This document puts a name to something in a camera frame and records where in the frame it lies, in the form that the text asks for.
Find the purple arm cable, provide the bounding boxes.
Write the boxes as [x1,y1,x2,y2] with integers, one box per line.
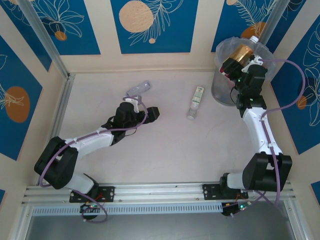
[229,57,307,218]
[38,96,149,224]

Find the aluminium table edge profile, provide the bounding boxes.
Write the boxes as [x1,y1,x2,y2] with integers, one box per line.
[46,73,76,157]

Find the aluminium frame post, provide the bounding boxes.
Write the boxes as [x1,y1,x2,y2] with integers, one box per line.
[16,0,76,81]
[258,0,295,48]

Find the black controller board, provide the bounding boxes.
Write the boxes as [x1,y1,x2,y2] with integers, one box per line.
[221,201,252,217]
[79,203,101,215]

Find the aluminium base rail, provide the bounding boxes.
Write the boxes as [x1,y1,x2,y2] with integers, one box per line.
[21,181,293,205]

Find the grey slotted cable duct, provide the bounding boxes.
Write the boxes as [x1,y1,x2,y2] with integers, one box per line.
[31,202,223,216]

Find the white green label bottle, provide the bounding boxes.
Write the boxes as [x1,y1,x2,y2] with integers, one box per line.
[187,86,205,120]

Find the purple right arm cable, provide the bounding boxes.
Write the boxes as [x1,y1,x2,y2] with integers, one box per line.
[229,57,307,218]

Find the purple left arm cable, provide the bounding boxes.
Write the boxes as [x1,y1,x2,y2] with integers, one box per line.
[38,96,149,224]

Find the clear bluish plastic bottle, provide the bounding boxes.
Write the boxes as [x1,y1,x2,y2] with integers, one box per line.
[124,79,153,98]

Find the orange tea bottle white cap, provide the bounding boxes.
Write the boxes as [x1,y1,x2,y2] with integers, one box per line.
[217,35,261,77]

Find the grey mesh waste bin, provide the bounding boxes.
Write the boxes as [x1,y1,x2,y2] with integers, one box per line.
[211,67,238,106]

